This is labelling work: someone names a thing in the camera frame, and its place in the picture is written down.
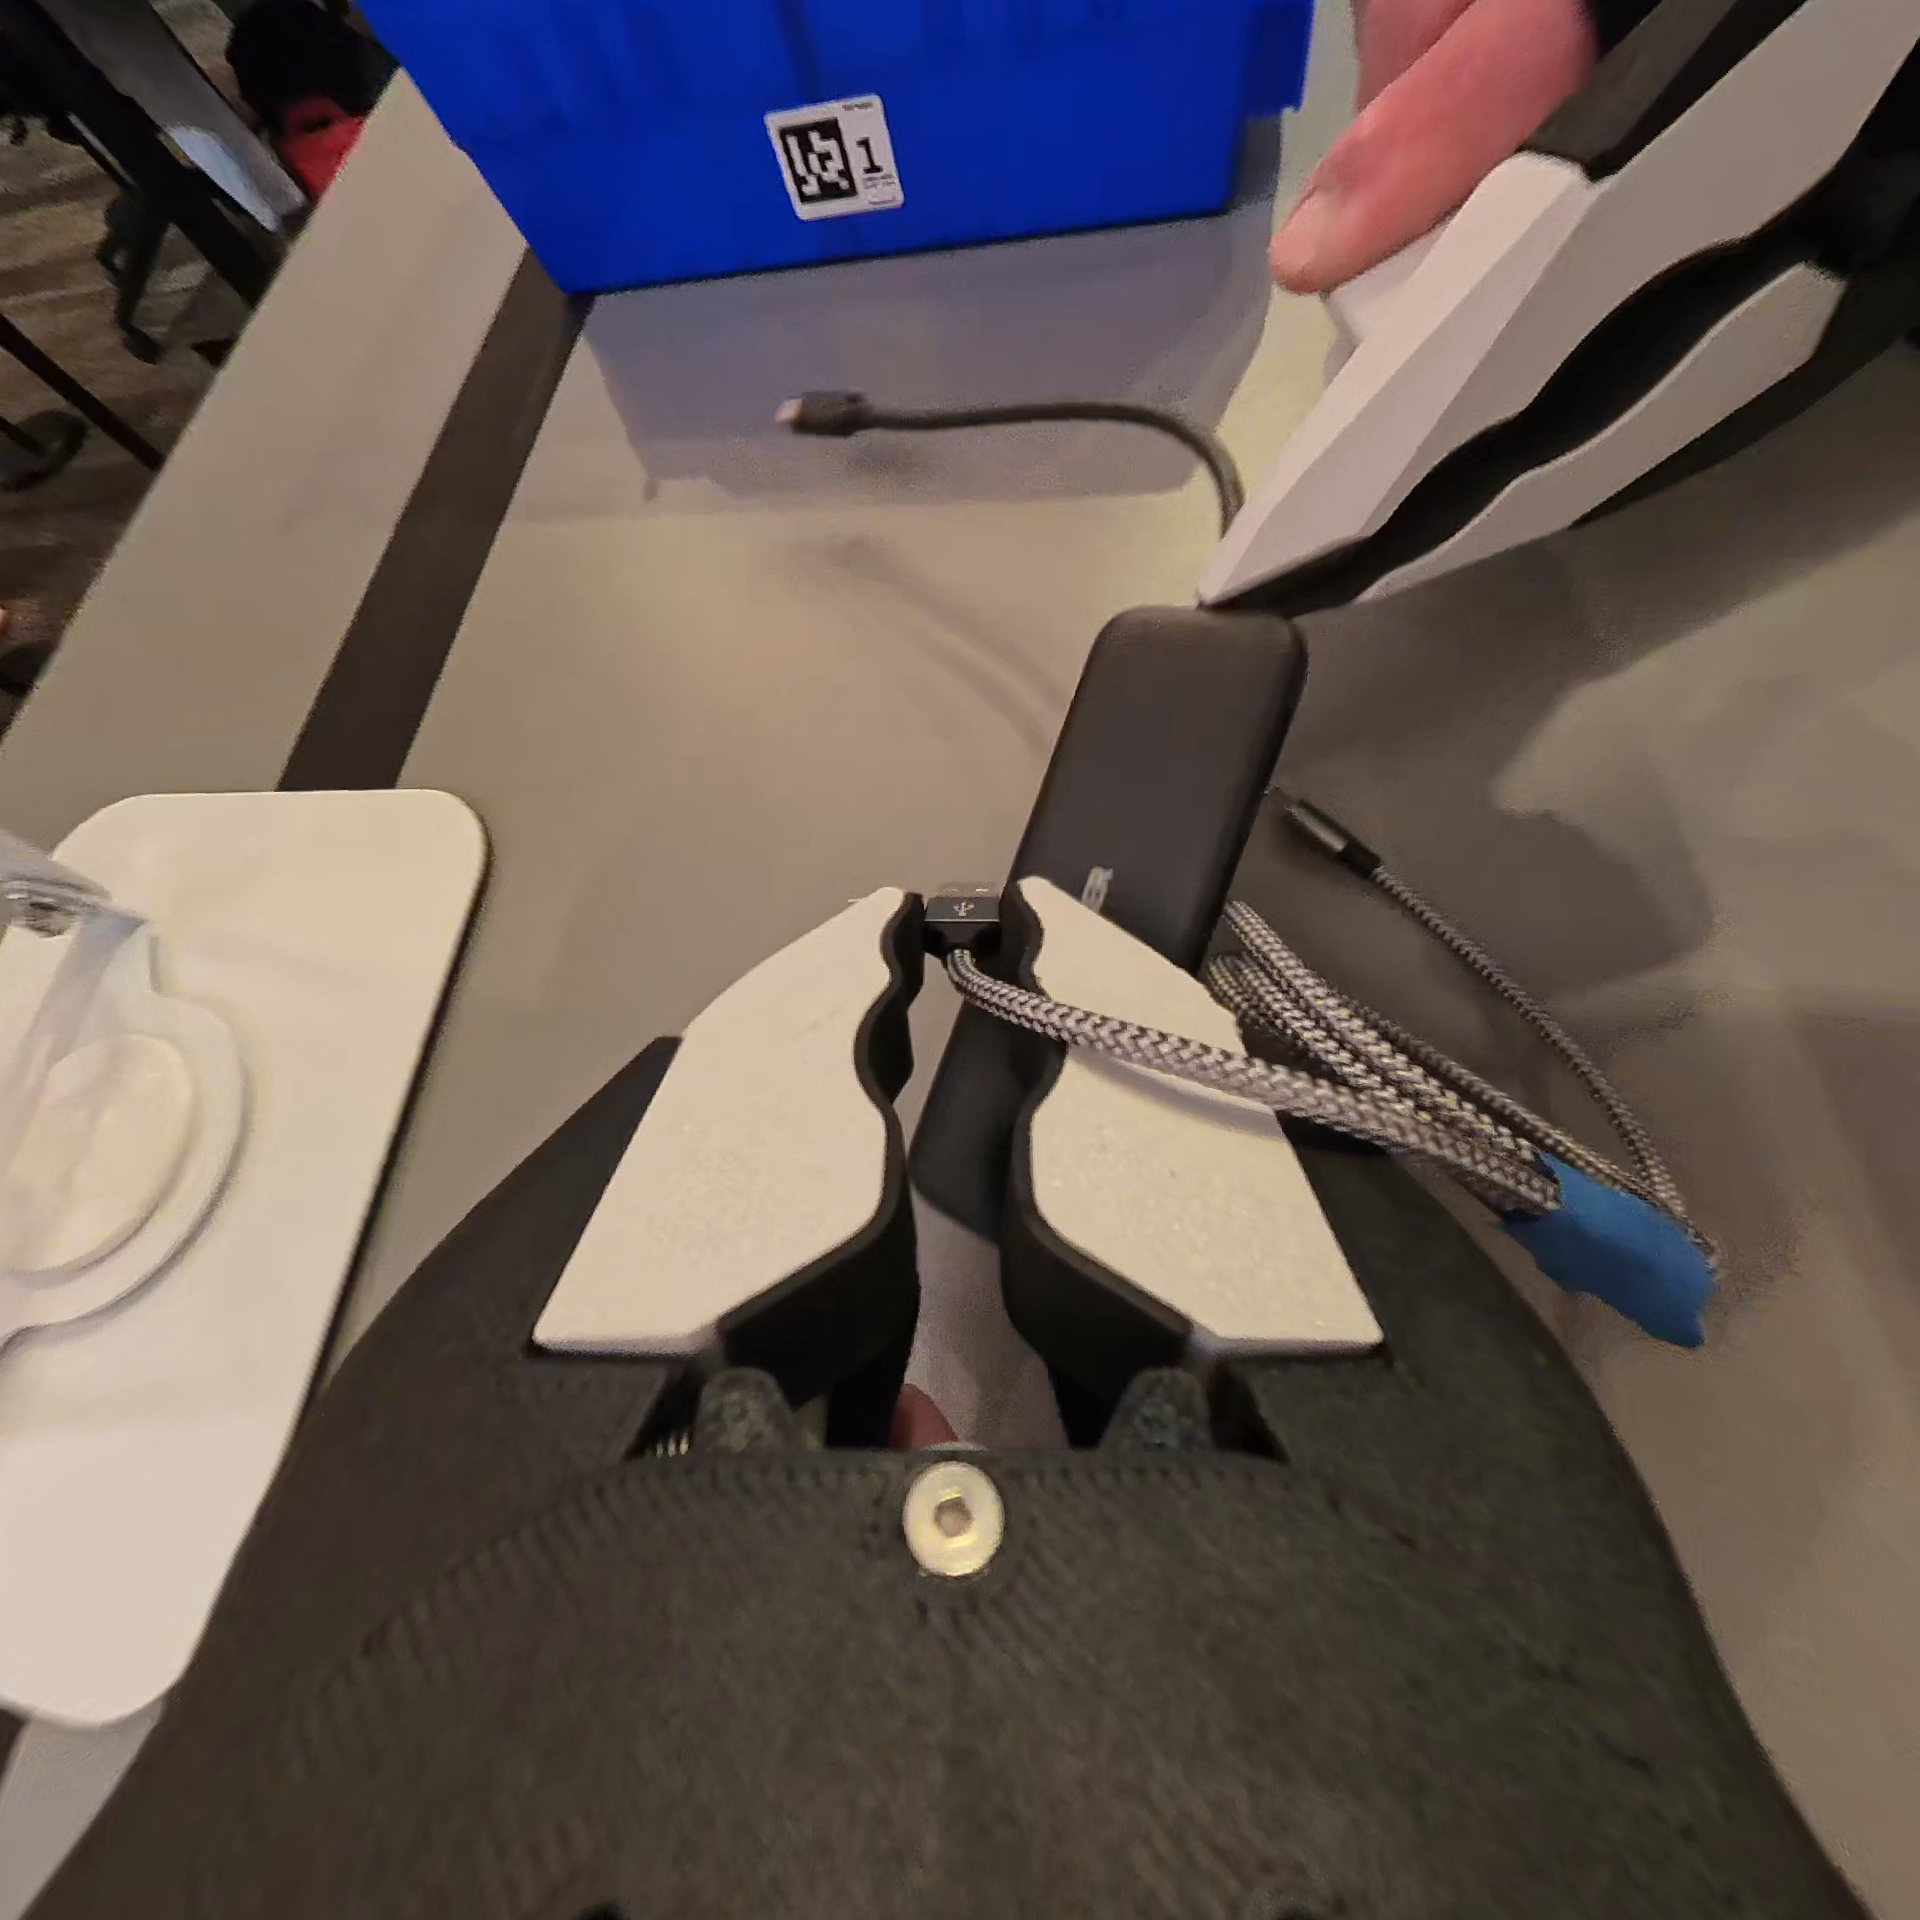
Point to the slim dark grey hub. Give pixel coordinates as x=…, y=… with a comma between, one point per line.
x=1170, y=750

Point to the red bag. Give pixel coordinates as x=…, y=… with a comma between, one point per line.
x=316, y=144

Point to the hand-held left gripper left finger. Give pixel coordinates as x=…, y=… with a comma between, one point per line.
x=721, y=1201

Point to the blue plastic bin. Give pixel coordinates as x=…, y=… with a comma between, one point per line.
x=539, y=123

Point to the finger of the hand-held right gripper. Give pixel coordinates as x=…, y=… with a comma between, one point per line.
x=1651, y=406
x=1441, y=361

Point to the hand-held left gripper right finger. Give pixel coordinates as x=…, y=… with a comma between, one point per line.
x=1200, y=1201

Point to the person's right hand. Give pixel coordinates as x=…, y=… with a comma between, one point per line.
x=1441, y=123

